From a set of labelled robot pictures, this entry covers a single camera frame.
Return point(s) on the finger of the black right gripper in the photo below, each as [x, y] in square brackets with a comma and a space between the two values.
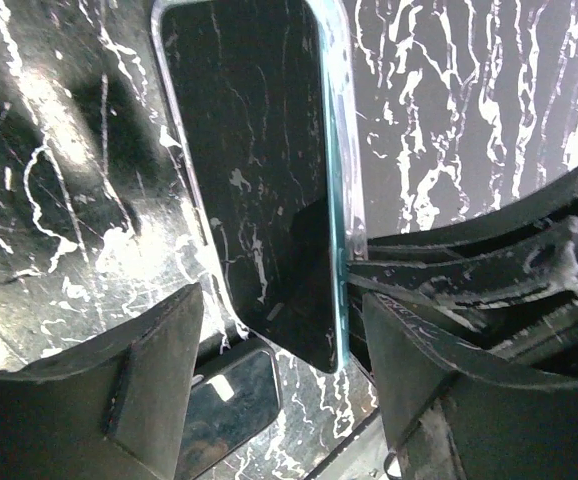
[463, 268]
[520, 219]

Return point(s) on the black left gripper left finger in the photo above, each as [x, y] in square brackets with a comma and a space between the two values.
[112, 407]

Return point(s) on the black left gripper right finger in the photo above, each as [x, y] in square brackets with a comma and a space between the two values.
[451, 410]

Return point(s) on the phone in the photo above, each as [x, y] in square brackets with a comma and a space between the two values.
[262, 98]

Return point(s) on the black smartphone on table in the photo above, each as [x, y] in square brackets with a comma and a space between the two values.
[234, 397]

